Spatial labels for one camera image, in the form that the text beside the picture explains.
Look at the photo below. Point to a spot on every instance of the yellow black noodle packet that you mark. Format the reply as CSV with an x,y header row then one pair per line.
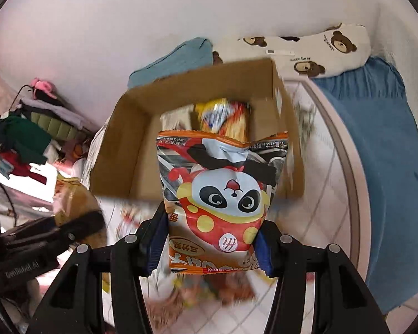
x,y
223,116

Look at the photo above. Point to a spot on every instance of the white patterned mat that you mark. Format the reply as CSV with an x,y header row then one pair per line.
x,y
329,181

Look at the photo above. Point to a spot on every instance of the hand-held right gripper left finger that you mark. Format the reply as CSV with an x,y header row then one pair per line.
x,y
154,247

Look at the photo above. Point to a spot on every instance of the orange panda snack packet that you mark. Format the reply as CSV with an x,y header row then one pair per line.
x,y
226,195

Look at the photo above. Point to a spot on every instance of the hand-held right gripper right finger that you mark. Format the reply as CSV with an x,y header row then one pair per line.
x,y
264,254

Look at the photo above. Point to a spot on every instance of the red brown snack packet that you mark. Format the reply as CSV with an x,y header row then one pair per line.
x,y
202,290

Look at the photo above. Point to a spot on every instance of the golden brown snack packet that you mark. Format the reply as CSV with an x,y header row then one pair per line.
x,y
71,196

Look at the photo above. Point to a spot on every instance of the white knitted blanket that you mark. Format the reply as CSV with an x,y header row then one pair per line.
x,y
386,31

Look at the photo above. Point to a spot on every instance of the white remote control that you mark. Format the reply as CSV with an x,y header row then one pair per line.
x,y
280,53

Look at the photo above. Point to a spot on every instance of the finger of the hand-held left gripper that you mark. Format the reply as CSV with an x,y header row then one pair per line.
x,y
85,224

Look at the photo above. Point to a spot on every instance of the blue blanket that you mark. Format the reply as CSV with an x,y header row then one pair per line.
x,y
386,167

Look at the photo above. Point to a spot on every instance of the pile of clothes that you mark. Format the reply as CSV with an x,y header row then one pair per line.
x,y
24,139

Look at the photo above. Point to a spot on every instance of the pink plush toy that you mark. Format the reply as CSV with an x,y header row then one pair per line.
x,y
42,87

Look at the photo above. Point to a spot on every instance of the beige snack packet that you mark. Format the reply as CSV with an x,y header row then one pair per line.
x,y
176,118

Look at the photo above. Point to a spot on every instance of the teal blanket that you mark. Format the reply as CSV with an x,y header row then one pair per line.
x,y
181,59

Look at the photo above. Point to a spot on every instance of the cardboard box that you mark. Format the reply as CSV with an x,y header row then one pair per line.
x,y
132,139

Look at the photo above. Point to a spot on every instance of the bear-print pillow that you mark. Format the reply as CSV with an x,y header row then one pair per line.
x,y
317,47

